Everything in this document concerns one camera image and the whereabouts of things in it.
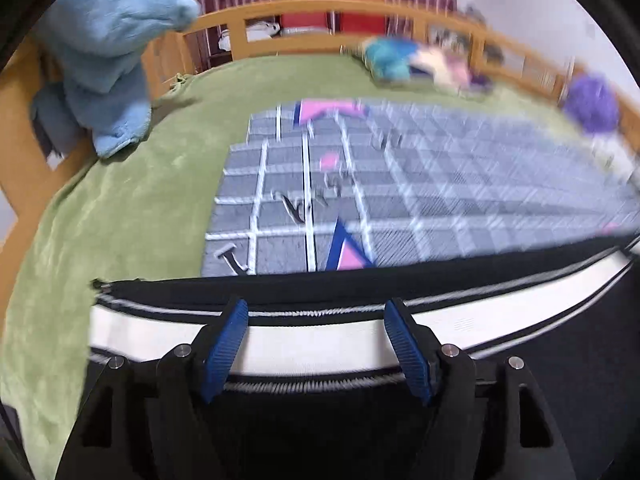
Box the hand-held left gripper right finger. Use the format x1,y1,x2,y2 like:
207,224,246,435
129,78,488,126
384,297,576,480

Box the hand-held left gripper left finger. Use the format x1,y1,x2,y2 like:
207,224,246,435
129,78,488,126
56,297,249,480

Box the black pants with white stripe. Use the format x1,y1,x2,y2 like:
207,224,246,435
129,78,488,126
80,232,640,480

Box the grey checked printed blanket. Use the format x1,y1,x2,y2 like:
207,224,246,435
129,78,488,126
201,99,640,277

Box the green fleece blanket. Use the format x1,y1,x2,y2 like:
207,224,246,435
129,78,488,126
0,52,596,480

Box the teal plush toy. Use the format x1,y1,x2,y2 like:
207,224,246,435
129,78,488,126
361,36,418,81

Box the purple plush toy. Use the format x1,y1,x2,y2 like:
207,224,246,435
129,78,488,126
563,73,621,134

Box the light blue towel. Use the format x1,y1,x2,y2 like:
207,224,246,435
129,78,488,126
30,0,202,159

